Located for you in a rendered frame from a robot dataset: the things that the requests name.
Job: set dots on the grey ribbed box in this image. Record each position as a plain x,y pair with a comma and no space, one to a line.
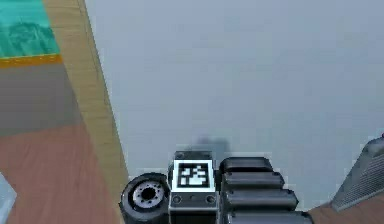
363,176

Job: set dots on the light wooden door frame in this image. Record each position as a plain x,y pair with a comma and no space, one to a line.
90,86

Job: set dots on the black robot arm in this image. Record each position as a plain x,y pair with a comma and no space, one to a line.
256,196

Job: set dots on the pale grey block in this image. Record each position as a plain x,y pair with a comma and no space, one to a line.
6,200

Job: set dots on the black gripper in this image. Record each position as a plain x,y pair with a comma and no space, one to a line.
146,195

